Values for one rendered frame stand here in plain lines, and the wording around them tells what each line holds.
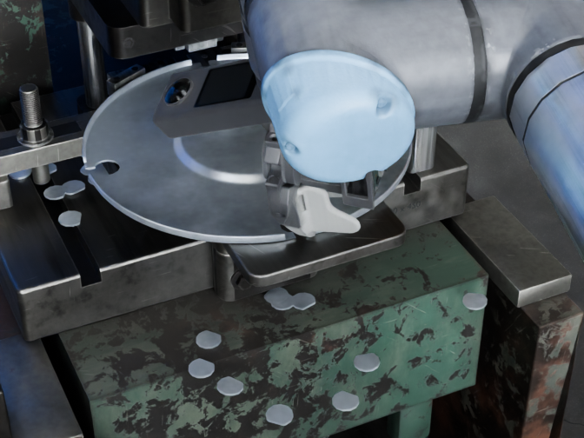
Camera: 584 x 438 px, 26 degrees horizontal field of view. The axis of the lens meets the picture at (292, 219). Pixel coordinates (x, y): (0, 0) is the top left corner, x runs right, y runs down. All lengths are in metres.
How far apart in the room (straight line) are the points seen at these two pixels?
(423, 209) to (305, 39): 0.58
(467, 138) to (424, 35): 1.87
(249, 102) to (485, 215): 0.47
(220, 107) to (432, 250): 0.40
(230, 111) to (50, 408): 0.33
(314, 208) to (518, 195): 1.48
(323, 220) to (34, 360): 0.31
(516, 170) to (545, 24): 1.78
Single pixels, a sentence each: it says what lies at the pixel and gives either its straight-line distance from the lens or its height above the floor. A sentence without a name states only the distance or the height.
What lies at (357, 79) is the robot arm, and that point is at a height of 1.07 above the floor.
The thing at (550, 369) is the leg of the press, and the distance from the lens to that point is 1.25.
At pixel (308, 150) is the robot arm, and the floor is 1.03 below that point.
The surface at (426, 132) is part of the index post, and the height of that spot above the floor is 0.75.
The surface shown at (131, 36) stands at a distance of 1.09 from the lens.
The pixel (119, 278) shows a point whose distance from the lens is 1.13.
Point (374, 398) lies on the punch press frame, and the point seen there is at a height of 0.53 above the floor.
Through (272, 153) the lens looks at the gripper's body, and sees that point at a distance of 0.89.
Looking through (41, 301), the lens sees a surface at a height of 0.69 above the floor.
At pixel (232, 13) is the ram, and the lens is 1.07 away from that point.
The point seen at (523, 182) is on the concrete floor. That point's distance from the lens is 2.44.
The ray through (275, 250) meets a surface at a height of 0.78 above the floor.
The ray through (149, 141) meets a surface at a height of 0.78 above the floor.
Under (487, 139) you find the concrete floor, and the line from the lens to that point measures 2.55.
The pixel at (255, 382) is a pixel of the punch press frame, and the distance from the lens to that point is 1.14.
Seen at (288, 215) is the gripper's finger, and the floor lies 0.84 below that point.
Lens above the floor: 1.41
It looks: 38 degrees down
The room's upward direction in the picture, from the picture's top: straight up
